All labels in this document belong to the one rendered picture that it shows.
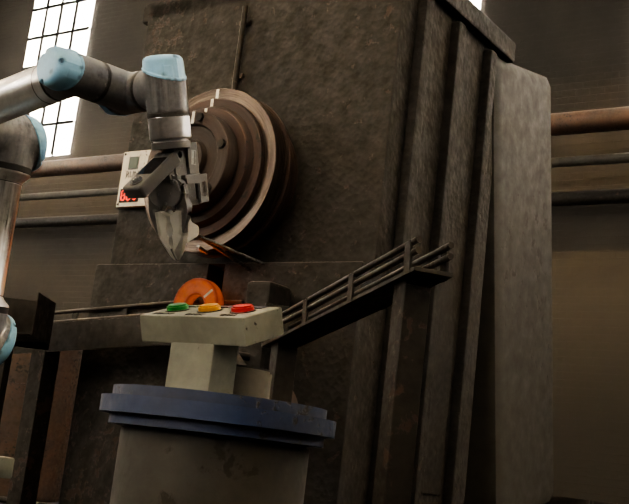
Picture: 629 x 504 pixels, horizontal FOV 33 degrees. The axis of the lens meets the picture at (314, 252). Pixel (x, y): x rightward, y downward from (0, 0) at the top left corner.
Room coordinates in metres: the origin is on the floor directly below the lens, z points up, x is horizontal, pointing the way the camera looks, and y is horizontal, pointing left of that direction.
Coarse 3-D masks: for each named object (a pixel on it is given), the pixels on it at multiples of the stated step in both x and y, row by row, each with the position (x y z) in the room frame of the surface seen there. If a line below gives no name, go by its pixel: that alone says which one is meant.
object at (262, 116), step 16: (208, 96) 2.85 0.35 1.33; (224, 96) 2.81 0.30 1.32; (240, 96) 2.78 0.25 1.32; (256, 112) 2.74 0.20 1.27; (272, 128) 2.71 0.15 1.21; (272, 144) 2.70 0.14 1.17; (272, 160) 2.70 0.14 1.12; (272, 176) 2.69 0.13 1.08; (256, 192) 2.72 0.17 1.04; (272, 192) 2.73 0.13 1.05; (256, 208) 2.72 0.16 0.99; (272, 208) 2.76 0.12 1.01; (240, 224) 2.74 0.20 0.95; (256, 224) 2.77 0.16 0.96; (192, 240) 2.84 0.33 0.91; (224, 240) 2.77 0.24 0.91; (240, 240) 2.80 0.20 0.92
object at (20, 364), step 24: (24, 360) 5.43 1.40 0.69; (72, 360) 5.60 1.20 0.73; (24, 384) 5.44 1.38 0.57; (72, 384) 5.64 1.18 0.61; (72, 408) 5.69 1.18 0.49; (0, 432) 5.42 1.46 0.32; (48, 432) 5.53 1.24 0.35; (48, 456) 5.55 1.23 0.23; (0, 480) 5.43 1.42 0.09; (48, 480) 5.57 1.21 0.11
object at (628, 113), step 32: (576, 128) 7.85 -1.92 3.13; (608, 128) 7.72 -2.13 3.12; (64, 160) 11.18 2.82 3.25; (96, 160) 10.87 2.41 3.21; (576, 160) 8.06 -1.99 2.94; (608, 160) 7.92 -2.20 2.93; (64, 192) 11.48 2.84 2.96; (96, 192) 11.18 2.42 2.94; (576, 192) 8.25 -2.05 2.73; (608, 192) 8.09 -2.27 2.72; (32, 224) 12.02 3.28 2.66; (64, 224) 11.73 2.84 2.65; (96, 224) 11.46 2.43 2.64
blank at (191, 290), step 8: (192, 280) 2.86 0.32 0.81; (200, 280) 2.84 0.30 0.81; (208, 280) 2.84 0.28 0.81; (184, 288) 2.87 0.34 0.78; (192, 288) 2.86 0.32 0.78; (200, 288) 2.84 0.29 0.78; (208, 288) 2.82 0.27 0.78; (216, 288) 2.83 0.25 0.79; (176, 296) 2.89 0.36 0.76; (184, 296) 2.87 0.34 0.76; (192, 296) 2.87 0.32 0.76; (208, 296) 2.82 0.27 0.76; (216, 296) 2.81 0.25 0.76; (192, 304) 2.89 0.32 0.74
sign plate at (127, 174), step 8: (128, 152) 3.20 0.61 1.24; (136, 152) 3.18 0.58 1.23; (144, 152) 3.16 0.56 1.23; (128, 160) 3.19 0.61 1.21; (144, 160) 3.15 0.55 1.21; (136, 168) 3.17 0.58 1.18; (128, 176) 3.18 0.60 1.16; (120, 184) 3.20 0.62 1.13; (120, 192) 3.20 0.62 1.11; (120, 200) 3.19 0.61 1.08; (128, 200) 3.17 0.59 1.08; (136, 200) 3.15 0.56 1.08; (120, 208) 3.22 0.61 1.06
